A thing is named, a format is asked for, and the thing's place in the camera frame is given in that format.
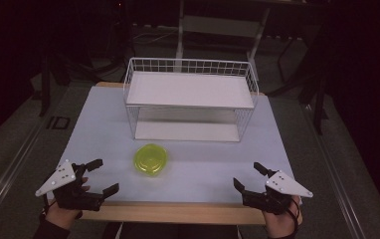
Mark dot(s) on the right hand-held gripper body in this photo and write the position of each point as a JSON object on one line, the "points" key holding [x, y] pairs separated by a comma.
{"points": [[287, 186]]}

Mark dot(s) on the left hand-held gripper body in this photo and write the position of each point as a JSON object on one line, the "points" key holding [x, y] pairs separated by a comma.
{"points": [[78, 199]]}

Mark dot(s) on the yellow-green plastic bowl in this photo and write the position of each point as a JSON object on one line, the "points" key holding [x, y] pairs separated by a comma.
{"points": [[150, 160]]}

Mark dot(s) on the person's left hand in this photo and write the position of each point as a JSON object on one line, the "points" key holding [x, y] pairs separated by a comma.
{"points": [[62, 217]]}

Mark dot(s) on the person's right hand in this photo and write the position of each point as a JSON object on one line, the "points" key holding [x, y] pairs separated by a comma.
{"points": [[284, 224]]}

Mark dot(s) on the black floor label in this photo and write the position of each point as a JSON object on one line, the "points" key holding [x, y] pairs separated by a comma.
{"points": [[58, 122]]}

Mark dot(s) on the metal floor rail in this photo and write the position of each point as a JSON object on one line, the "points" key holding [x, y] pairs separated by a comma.
{"points": [[9, 172], [340, 186]]}

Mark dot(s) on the white metal frame stand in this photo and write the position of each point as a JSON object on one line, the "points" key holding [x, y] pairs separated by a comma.
{"points": [[223, 26]]}

